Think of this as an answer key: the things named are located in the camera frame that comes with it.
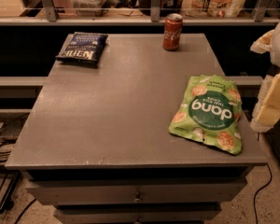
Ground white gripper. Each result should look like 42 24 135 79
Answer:
250 22 280 133

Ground green rice chip bag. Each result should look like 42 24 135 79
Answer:
168 75 243 155

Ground snack bag on shelf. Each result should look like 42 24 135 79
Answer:
185 0 245 18

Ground blue kettle chip bag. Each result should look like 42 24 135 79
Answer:
56 33 108 64

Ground red coca-cola can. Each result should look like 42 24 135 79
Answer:
162 13 183 50

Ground upper drawer knob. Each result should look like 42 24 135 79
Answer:
133 193 143 203

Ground black power adapter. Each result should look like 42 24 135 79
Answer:
0 119 24 143

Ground black cable right floor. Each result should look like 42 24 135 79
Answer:
252 163 273 224

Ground metal shelf rail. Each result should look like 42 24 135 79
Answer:
0 0 280 26

